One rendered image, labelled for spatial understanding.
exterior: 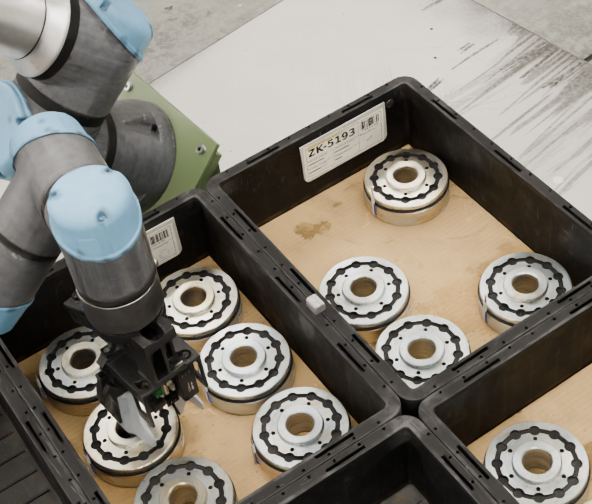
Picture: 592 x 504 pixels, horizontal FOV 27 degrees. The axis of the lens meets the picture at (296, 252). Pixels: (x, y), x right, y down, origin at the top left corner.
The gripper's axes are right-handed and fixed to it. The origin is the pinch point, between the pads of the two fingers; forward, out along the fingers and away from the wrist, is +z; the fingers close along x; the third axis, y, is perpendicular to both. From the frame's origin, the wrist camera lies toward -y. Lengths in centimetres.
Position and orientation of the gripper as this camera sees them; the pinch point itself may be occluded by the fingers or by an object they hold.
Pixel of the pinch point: (155, 414)
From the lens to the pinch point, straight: 135.5
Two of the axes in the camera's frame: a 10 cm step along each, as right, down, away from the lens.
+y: 6.6, 5.1, -5.6
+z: 1.2, 6.7, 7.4
